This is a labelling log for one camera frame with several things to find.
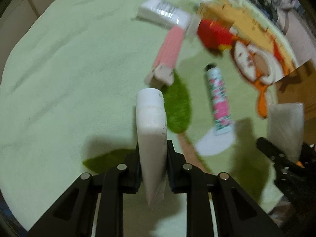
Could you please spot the orange cardboard box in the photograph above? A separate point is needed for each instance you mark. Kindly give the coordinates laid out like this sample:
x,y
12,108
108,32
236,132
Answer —
x,y
215,12

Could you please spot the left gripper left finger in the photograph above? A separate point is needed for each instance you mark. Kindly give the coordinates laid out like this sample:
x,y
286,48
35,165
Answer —
x,y
133,174

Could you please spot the pink tube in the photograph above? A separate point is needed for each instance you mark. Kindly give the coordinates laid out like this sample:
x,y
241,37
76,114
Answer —
x,y
162,71

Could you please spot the white lotion tube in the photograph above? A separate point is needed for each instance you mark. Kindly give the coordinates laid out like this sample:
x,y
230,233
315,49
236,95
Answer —
x,y
150,118

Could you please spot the Winnie the Pooh fleece blanket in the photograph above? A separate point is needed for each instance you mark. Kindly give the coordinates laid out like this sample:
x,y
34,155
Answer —
x,y
68,98

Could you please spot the floral hand cream tube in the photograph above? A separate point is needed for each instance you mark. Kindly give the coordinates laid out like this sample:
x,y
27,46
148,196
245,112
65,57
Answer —
x,y
219,101

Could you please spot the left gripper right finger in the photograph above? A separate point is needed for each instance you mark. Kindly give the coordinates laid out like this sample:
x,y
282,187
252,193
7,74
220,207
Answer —
x,y
174,169

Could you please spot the white wet wipes pack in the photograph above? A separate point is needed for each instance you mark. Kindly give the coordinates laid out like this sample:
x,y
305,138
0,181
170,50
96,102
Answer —
x,y
164,13

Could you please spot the red toy box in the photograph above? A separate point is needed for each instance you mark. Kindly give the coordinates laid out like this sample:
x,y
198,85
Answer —
x,y
214,36

